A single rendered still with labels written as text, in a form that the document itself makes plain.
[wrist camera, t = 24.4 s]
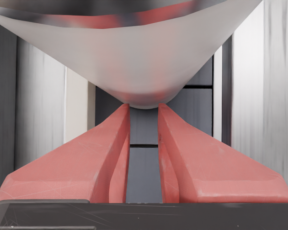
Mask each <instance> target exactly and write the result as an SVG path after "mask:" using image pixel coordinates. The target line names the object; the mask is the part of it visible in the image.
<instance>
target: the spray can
mask: <svg viewBox="0 0 288 230"><path fill-rule="evenodd" d="M262 1H263V0H0V25H2V26H3V27H5V28H6V29H8V30H9V31H11V32H13V33H14V34H16V35H17V36H19V37H20V38H22V39H24V40H25V41H27V42H28V43H30V44H32V45H33V46H35V47H36V48H38V49H39V50H41V51H42V52H44V53H46V54H47V55H49V56H50V57H52V58H54V59H55V60H57V61H58V62H60V63H61V64H63V65H64V66H66V67H68V68H69V69H71V70H72V71H74V72H76V73H77V74H79V75H80V76H82V77H83V78H85V79H87V80H88V81H90V82H91V83H93V84H94V85H96V86H97V87H99V88H101V89H102V90H104V91H106V92H107V93H109V94H110V95H112V96H113V97H115V98H116V99H118V100H119V101H120V102H122V103H123V104H129V106H130V107H131V108H134V109H138V110H152V109H157V108H158V105H159V103H164V104H167V103H169V102H170V101H172V100H173V99H174V98H175V97H176V96H177V94H178V93H179V92H180V90H181V89H182V88H183V87H184V86H185V85H186V84H187V83H188V82H189V80H190V79H191V78H192V77H193V76H194V75H195V74H196V73H197V72H198V71H199V69H200V68H201V67H202V66H203V65H204V64H205V63H206V62H207V61H208V60H209V59H210V58H211V57H212V56H213V54H214V53H215V52H216V51H217V50H218V49H219V48H220V47H221V46H222V45H223V43H224V42H225V41H226V40H227V39H228V38H229V37H230V36H231V35H232V33H233V32H234V31H235V30H236V29H237V28H238V27H239V26H240V25H241V24H242V22H243V21H244V20H245V19H246V18H247V17H248V16H249V15H250V14H251V12H252V11H253V10H254V9H255V8H256V7H257V6H258V5H259V4H260V3H261V2H262Z"/></svg>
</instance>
